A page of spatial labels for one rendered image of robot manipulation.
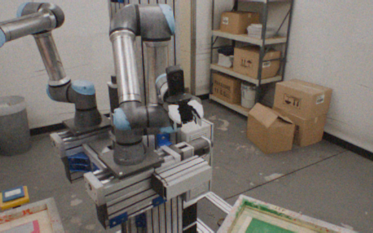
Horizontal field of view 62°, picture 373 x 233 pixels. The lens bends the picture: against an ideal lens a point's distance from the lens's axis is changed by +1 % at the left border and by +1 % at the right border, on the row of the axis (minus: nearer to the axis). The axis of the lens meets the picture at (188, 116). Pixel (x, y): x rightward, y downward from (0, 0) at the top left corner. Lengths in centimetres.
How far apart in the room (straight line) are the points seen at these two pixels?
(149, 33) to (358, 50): 331
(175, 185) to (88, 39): 356
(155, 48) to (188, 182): 61
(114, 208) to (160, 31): 77
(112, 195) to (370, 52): 342
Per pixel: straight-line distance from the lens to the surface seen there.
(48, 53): 173
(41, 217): 169
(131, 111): 102
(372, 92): 419
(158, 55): 123
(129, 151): 134
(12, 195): 188
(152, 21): 119
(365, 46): 417
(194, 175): 144
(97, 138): 182
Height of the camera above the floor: 197
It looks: 23 degrees down
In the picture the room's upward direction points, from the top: straight up
